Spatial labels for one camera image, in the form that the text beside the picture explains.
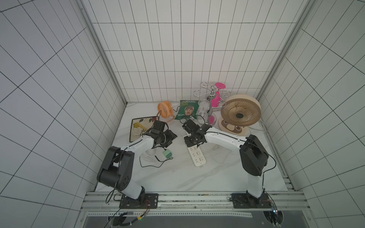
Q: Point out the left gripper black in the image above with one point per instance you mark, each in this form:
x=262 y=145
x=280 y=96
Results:
x=171 y=137

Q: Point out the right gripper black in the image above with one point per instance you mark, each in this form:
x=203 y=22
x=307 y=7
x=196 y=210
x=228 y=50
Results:
x=191 y=139

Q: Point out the white power strip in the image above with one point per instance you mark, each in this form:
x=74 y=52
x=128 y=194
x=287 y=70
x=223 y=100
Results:
x=197 y=156

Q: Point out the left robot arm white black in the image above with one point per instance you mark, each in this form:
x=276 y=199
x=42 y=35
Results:
x=117 y=167

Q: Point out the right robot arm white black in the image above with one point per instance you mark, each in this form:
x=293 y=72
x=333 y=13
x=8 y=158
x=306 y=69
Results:
x=254 y=158

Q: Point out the white desk fan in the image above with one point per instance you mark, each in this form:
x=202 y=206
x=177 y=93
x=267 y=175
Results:
x=150 y=155

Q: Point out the orange small fan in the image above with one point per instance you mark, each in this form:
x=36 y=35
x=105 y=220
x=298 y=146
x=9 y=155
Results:
x=166 y=111

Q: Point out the beige bear desk fan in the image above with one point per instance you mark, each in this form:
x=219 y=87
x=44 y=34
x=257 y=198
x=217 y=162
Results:
x=238 y=113

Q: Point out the decorated square plate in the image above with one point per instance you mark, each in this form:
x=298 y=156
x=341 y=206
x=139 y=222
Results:
x=140 y=125

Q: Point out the green snack bag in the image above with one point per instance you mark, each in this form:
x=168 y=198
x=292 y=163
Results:
x=187 y=109

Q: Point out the silver glass holder stand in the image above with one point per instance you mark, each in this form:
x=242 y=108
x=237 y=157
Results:
x=207 y=93

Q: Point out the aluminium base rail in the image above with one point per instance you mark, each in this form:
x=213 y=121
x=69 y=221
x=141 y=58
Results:
x=198 y=201

